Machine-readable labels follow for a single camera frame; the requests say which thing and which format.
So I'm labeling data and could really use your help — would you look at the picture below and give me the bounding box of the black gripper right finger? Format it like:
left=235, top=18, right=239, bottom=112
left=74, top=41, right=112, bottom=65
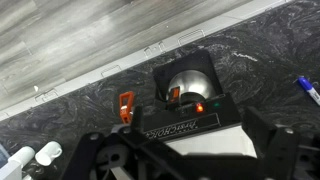
left=241, top=106, right=320, bottom=180

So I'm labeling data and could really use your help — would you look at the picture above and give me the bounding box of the steel coffee carafe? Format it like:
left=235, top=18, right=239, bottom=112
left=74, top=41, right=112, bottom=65
left=165, top=69, right=218, bottom=103

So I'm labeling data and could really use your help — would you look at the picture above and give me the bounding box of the black steel coffee maker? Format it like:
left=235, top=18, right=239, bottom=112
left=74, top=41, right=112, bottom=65
left=151, top=49, right=258, bottom=158

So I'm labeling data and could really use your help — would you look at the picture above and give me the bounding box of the white ceramic mug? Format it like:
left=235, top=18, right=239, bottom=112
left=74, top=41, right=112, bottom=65
left=34, top=140, right=64, bottom=167
left=7, top=145, right=36, bottom=168

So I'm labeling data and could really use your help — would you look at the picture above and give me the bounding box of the white plastic box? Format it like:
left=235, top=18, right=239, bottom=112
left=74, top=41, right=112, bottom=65
left=0, top=159, right=25, bottom=180

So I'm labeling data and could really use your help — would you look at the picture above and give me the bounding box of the blue capped marker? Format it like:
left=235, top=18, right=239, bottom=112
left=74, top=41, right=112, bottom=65
left=296, top=75, right=320, bottom=107

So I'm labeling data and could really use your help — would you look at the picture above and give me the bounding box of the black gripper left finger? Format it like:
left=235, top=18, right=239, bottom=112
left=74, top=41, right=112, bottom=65
left=61, top=105, right=188, bottom=180

